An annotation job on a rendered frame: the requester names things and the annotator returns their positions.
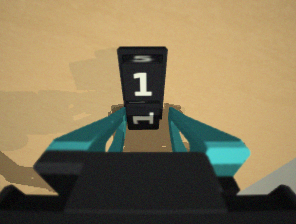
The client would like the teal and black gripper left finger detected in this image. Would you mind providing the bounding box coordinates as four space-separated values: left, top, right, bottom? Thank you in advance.
45 107 127 152

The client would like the black calendar cube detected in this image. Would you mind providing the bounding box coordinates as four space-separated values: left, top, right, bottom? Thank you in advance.
125 101 161 130
120 55 163 101

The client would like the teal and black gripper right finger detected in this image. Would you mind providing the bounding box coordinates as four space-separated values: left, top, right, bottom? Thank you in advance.
168 107 251 177

